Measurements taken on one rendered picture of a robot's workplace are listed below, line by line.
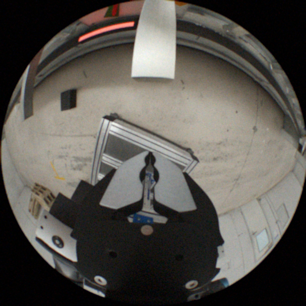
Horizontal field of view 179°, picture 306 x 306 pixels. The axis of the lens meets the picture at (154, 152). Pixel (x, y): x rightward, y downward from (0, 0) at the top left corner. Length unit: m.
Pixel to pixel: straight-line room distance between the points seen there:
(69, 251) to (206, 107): 1.18
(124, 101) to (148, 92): 0.21
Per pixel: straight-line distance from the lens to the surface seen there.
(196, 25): 0.36
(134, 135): 0.77
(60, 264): 0.44
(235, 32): 0.39
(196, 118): 1.03
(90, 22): 0.38
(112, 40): 0.99
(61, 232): 0.29
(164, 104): 0.95
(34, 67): 0.28
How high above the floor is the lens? 0.94
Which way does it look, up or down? 60 degrees down
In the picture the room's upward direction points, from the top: 180 degrees clockwise
